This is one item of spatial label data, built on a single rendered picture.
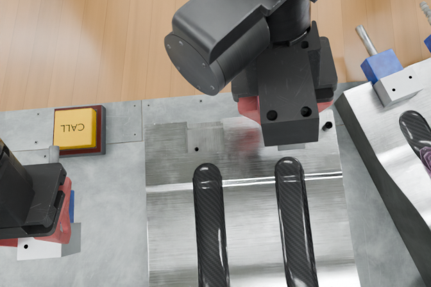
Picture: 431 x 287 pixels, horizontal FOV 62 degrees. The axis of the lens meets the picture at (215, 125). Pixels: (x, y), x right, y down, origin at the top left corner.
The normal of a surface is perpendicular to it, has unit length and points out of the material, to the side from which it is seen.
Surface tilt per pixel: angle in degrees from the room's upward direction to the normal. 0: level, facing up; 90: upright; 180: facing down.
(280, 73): 22
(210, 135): 0
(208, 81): 81
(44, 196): 28
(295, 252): 3
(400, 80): 0
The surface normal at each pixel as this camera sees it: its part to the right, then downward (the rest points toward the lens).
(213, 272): -0.05, -0.39
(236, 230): -0.05, -0.19
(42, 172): -0.07, -0.68
